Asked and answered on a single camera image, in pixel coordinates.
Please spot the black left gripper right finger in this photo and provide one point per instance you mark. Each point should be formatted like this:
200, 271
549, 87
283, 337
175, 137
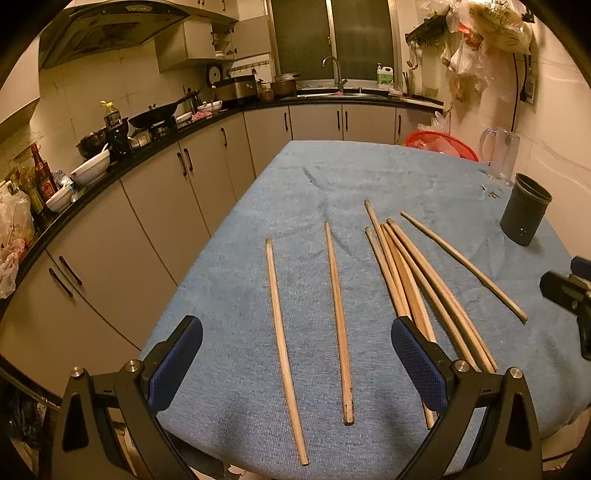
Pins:
507, 445

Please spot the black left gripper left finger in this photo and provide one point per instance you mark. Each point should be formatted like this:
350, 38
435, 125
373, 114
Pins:
85, 445

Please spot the thin wooden chopstick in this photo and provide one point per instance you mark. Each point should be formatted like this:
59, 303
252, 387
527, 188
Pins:
483, 278

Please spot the kitchen base cabinets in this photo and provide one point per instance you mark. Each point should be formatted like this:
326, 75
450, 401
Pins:
93, 286

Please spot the black cylindrical utensil holder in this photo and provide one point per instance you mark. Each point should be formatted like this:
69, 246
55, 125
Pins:
525, 209

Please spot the long wooden chopstick pile right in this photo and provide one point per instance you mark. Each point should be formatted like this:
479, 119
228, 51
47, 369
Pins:
464, 325

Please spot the wooden chopstick pile middle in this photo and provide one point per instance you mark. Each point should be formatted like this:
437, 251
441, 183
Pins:
416, 288

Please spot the clear glass mug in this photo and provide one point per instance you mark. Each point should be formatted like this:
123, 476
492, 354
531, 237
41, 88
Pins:
498, 148

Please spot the short wooden chopstick in pile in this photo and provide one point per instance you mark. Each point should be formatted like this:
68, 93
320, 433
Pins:
385, 270

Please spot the red plastic basket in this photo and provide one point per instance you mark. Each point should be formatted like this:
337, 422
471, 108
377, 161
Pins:
440, 143

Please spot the blue towel table cover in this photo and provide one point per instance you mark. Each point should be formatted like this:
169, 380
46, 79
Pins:
231, 404

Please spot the small white bowl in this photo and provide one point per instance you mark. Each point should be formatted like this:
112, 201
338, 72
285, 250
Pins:
61, 199

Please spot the brown sauce bottle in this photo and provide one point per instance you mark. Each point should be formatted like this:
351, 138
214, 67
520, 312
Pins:
44, 177

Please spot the hanging plastic bags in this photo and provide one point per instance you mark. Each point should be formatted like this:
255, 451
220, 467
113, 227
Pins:
486, 30

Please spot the white bowl on counter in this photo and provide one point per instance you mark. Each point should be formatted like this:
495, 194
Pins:
92, 169

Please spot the green detergent bottle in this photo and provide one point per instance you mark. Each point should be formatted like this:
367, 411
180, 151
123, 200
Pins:
385, 77

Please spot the sink faucet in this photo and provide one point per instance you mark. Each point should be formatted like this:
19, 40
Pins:
339, 80

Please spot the cooking oil bottle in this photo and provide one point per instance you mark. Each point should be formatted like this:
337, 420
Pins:
112, 116

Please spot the black wok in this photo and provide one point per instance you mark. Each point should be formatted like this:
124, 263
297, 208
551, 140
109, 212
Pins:
158, 114

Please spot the metal pot on counter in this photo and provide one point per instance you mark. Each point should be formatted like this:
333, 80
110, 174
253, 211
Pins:
285, 84

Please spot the range hood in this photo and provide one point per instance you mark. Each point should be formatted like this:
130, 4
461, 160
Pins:
85, 30

